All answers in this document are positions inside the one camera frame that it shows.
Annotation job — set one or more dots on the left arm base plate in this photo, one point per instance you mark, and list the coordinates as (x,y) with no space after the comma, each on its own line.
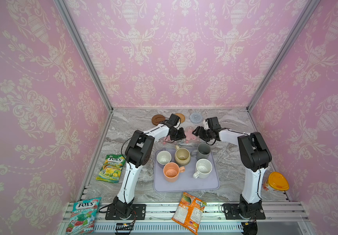
(137,212)

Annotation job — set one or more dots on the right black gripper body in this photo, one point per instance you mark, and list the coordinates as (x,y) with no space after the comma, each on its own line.
(204,133)

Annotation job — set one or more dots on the lavender silicone tray mat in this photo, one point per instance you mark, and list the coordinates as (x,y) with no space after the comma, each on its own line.
(185,182)

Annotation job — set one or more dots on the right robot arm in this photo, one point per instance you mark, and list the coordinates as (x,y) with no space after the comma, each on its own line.
(255,156)

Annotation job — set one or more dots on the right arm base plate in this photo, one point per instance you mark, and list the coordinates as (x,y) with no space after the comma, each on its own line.
(243,211)

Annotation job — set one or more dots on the white mug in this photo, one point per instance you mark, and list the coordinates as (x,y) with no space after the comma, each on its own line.
(203,169)

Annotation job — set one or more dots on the pink flower coaster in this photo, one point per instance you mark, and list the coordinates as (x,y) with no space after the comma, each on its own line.
(190,137)
(168,140)

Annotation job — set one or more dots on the orange snack bag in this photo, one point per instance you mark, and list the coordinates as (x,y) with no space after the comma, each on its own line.
(189,212)

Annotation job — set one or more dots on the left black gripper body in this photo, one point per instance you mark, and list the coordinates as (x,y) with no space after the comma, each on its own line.
(177,133)

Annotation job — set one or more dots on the small lavender white cup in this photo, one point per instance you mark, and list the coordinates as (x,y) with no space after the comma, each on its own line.
(163,158)

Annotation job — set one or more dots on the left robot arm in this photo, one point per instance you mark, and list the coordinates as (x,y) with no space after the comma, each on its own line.
(137,153)

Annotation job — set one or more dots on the aluminium front rail frame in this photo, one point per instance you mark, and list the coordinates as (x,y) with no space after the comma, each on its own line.
(216,218)

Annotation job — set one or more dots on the beige ceramic mug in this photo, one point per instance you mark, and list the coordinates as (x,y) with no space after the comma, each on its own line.
(182,156)

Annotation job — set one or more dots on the blue woven coaster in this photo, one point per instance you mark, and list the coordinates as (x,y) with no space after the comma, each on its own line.
(196,118)

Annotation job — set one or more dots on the brown wooden coaster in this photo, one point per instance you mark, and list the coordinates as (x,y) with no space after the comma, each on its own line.
(157,119)

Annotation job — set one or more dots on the red green Fox's candy bag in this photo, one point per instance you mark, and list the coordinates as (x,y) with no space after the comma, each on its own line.
(82,219)

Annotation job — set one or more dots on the woven rattan coaster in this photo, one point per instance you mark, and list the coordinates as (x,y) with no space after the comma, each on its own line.
(181,116)

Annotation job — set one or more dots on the yellow lidded cup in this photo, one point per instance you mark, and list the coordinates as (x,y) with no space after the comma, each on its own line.
(276,182)

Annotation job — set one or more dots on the orange pink mug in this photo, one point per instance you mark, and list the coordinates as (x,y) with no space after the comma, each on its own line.
(171,171)

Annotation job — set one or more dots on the green yellow Fox's candy bag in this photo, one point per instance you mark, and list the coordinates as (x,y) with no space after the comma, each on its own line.
(111,169)

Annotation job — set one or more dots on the grey mug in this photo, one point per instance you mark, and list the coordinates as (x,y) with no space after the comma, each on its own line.
(202,152)

